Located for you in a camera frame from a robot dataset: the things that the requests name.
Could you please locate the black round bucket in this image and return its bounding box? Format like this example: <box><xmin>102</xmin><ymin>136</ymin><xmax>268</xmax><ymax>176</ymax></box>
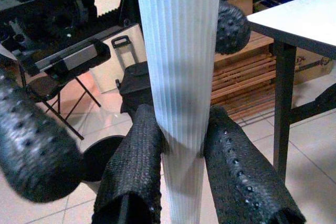
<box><xmin>83</xmin><ymin>134</ymin><xmax>127</xmax><ymax>183</ymax></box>

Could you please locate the silver equipment case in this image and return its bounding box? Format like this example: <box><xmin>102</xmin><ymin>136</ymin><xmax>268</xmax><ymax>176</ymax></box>
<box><xmin>34</xmin><ymin>39</ymin><xmax>112</xmax><ymax>78</ymax></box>

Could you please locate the black trolley bag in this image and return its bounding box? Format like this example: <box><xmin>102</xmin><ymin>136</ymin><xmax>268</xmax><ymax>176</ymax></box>
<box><xmin>111</xmin><ymin>35</ymin><xmax>155</xmax><ymax>116</ymax></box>

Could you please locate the printed cardboard box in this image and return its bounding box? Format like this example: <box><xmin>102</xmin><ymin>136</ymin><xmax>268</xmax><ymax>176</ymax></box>
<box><xmin>293</xmin><ymin>47</ymin><xmax>334</xmax><ymax>84</ymax></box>

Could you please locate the white folding table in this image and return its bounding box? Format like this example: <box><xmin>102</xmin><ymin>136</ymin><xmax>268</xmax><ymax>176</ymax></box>
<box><xmin>246</xmin><ymin>0</ymin><xmax>336</xmax><ymax>183</ymax></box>

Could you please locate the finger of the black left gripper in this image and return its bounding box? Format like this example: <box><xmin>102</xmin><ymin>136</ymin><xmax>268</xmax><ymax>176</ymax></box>
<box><xmin>215</xmin><ymin>0</ymin><xmax>252</xmax><ymax>56</ymax></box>
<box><xmin>0</xmin><ymin>68</ymin><xmax>85</xmax><ymax>204</ymax></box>

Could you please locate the brown cardboard box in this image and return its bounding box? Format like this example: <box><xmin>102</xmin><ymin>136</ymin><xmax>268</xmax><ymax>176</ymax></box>
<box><xmin>223</xmin><ymin>0</ymin><xmax>254</xmax><ymax>16</ymax></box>

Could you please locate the wooden slatted rack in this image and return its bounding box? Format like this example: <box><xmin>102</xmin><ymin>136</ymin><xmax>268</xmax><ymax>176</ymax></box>
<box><xmin>211</xmin><ymin>31</ymin><xmax>279</xmax><ymax>127</ymax></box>

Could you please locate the white handled black broom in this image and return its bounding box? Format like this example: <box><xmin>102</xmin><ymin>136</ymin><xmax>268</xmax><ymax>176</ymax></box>
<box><xmin>133</xmin><ymin>0</ymin><xmax>223</xmax><ymax>224</ymax></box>

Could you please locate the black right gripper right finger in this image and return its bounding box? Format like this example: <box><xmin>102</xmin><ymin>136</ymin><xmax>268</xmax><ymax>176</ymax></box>
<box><xmin>203</xmin><ymin>105</ymin><xmax>307</xmax><ymax>224</ymax></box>

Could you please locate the black folding chair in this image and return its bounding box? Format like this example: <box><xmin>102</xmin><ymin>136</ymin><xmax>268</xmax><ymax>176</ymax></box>
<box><xmin>18</xmin><ymin>73</ymin><xmax>102</xmax><ymax>141</ymax></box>

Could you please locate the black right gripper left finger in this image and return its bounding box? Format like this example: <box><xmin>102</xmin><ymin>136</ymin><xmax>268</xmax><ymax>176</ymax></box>
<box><xmin>91</xmin><ymin>103</ymin><xmax>165</xmax><ymax>224</ymax></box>

